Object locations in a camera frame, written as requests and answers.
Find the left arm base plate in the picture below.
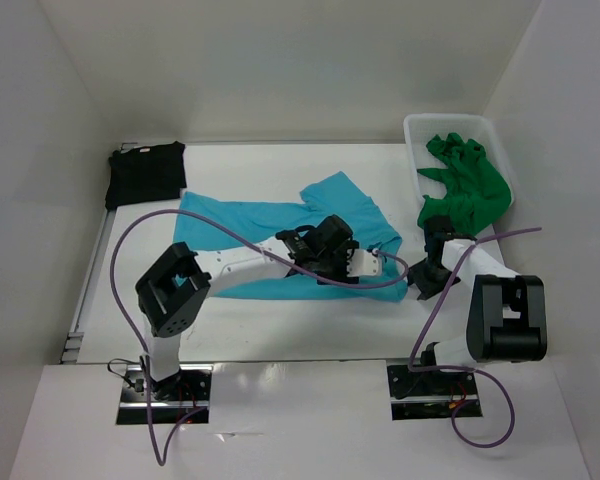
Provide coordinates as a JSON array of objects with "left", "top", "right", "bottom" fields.
[{"left": 116, "top": 364, "right": 212, "bottom": 426}]

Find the light blue t-shirt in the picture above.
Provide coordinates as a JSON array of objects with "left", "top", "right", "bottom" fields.
[{"left": 180, "top": 172, "right": 408, "bottom": 303}]

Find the white plastic basket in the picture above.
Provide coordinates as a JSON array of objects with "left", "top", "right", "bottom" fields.
[{"left": 403, "top": 113, "right": 515, "bottom": 205}]

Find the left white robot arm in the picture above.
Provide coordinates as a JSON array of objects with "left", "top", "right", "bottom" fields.
[{"left": 135, "top": 215, "right": 359, "bottom": 400}]

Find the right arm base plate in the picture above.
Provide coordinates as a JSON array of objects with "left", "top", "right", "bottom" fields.
[{"left": 386, "top": 360, "right": 483, "bottom": 421}]

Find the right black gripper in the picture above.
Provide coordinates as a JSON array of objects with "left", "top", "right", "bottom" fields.
[{"left": 405, "top": 258, "right": 461, "bottom": 301}]

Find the green t-shirt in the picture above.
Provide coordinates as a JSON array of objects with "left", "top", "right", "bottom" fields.
[{"left": 417, "top": 133, "right": 512, "bottom": 236}]

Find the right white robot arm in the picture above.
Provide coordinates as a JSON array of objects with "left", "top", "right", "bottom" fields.
[{"left": 408, "top": 216, "right": 548, "bottom": 393}]

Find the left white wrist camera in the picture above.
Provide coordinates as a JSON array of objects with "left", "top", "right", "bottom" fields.
[{"left": 346, "top": 249, "right": 383, "bottom": 278}]

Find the black t-shirt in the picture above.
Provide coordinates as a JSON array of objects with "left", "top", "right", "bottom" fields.
[{"left": 105, "top": 142, "right": 187, "bottom": 211}]

